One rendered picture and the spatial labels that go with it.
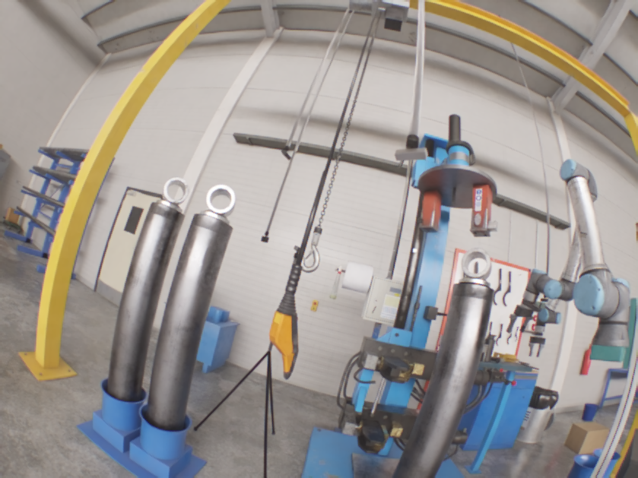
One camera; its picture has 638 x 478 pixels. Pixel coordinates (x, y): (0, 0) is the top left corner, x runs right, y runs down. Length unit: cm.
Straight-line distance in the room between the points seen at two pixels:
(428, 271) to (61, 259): 273
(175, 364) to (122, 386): 44
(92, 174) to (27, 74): 855
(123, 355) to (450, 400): 159
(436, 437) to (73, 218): 252
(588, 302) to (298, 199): 357
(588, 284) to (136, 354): 204
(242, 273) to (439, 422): 317
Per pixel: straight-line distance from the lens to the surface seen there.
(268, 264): 370
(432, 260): 210
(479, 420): 307
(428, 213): 186
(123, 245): 517
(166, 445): 157
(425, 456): 138
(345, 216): 374
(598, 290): 114
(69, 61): 1112
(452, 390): 126
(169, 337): 130
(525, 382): 328
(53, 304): 228
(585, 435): 387
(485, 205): 173
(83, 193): 217
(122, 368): 159
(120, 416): 172
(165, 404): 144
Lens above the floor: 126
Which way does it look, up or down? 12 degrees up
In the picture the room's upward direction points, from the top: 16 degrees clockwise
